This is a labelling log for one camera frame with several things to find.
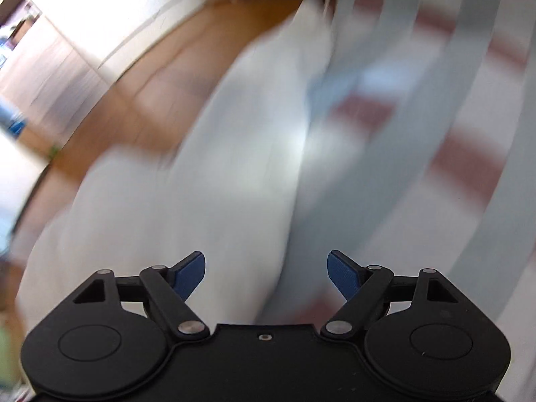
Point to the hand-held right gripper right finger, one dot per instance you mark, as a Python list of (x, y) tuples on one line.
[(343, 276)]

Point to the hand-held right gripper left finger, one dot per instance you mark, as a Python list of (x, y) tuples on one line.
[(190, 272)]

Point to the white fleece sweatshirt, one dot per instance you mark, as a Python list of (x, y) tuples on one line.
[(209, 176)]

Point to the small green object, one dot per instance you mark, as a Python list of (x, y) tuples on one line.
[(53, 150)]

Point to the striped checked rug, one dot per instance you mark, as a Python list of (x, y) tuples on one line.
[(460, 92)]

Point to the light wardrobe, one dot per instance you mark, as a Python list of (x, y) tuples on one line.
[(54, 75)]

